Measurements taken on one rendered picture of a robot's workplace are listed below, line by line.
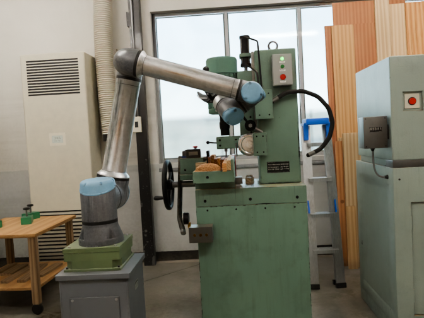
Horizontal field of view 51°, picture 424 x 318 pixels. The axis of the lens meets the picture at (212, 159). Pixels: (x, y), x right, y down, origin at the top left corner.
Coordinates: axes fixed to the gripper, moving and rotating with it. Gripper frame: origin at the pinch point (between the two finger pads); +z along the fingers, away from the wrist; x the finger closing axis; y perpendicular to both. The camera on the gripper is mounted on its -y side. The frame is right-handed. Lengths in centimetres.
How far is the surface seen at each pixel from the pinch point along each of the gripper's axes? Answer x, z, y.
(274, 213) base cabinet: 14, -47, -55
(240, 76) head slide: -17.1, 8.1, -12.7
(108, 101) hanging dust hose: 70, 135, -37
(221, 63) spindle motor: -13.3, 14.1, -2.7
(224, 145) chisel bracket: 13.6, -4.7, -33.2
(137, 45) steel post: 24, 158, -26
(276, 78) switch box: -29.9, -8.6, -16.8
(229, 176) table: 20.1, -33.2, -27.2
